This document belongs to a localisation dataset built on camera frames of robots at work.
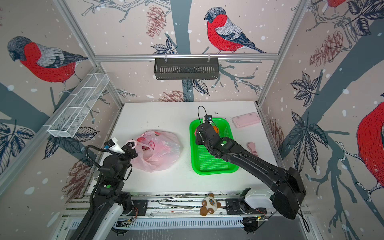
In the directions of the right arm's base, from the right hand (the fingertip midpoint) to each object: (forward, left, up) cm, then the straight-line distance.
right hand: (197, 134), depth 79 cm
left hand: (-6, +34, +3) cm, 34 cm away
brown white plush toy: (-30, -7, -18) cm, 36 cm away
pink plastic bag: (-4, +25, -12) cm, 28 cm away
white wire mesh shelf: (+8, +64, +14) cm, 66 cm away
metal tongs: (-26, +6, -19) cm, 33 cm away
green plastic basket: (-8, -3, -20) cm, 22 cm away
